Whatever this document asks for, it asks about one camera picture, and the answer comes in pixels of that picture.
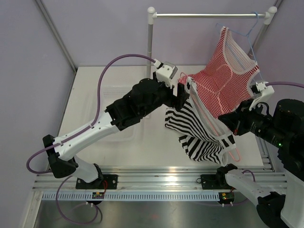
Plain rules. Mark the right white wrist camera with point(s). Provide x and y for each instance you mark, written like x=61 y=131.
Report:
x=264 y=92

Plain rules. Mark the aluminium mounting rail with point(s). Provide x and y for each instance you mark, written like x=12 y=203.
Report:
x=183 y=179

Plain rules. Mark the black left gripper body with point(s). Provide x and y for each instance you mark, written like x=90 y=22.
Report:
x=166 y=96

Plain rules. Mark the red white striped tank top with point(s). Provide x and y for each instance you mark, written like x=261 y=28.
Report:
x=223 y=83

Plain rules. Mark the blue wire hanger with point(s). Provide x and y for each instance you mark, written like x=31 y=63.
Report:
x=247 y=35

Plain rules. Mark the right aluminium frame post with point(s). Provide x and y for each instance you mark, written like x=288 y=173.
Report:
x=278 y=3

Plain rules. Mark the clear plastic basket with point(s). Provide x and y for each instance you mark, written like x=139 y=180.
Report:
x=108 y=95

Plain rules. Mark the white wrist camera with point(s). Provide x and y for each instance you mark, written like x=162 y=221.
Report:
x=264 y=92
x=165 y=72

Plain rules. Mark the white slotted cable duct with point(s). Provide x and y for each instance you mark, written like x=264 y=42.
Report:
x=131 y=196

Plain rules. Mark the aluminium frame post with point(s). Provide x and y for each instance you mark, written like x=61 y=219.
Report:
x=55 y=33
x=278 y=3

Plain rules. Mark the left aluminium frame post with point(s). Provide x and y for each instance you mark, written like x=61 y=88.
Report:
x=55 y=33

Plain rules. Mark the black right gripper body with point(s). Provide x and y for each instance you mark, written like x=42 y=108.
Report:
x=246 y=120

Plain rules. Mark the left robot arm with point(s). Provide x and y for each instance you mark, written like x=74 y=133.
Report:
x=144 y=97

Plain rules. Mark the black white striped tank top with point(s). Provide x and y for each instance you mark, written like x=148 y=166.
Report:
x=204 y=138

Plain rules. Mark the pink wire hanger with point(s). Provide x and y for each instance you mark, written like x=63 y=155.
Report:
x=205 y=136

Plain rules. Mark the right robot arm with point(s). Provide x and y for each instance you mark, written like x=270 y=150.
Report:
x=284 y=130

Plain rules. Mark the silver white clothes rack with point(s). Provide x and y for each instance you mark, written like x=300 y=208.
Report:
x=266 y=16

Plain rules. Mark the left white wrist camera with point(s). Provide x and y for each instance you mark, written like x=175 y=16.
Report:
x=165 y=72

